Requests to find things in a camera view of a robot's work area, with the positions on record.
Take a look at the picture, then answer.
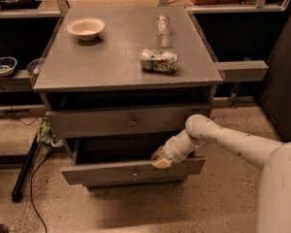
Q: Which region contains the clear plastic bottle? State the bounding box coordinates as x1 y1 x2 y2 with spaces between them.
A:
155 15 170 48

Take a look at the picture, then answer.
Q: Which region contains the crushed green white can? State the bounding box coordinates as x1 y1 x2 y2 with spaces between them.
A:
140 49 178 73

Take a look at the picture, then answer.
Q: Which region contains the black pole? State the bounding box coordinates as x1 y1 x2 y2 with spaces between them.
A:
11 137 38 203

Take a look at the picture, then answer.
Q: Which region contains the grey drawer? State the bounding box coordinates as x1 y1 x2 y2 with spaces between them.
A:
61 134 206 187
47 104 210 139

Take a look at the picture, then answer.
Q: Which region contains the clear glass bowl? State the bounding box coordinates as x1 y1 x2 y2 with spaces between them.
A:
26 58 45 75

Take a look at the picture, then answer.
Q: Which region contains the grey left counter shelf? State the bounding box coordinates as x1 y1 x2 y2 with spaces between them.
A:
0 70 32 93

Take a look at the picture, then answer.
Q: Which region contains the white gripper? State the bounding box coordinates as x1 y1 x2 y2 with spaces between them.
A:
151 130 208 169

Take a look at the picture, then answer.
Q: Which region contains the grey drawer cabinet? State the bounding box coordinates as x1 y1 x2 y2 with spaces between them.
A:
32 6 224 190

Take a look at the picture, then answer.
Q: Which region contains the beige bowl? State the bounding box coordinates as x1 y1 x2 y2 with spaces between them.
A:
67 17 105 41

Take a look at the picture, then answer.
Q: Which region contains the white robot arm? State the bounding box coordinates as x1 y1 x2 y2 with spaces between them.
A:
152 115 291 233

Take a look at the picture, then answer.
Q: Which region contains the green white bag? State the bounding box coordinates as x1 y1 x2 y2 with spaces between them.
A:
36 117 63 148

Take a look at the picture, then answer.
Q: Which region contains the blue patterned bowl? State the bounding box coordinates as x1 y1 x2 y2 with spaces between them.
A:
0 56 17 77

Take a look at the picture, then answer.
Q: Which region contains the grey top drawer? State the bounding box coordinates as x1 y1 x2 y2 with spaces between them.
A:
47 104 210 139

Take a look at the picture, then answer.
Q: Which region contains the black floor cable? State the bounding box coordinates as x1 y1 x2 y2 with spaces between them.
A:
29 150 52 233

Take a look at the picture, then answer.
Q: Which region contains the grey side shelf block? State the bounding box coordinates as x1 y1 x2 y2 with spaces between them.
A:
215 60 269 83

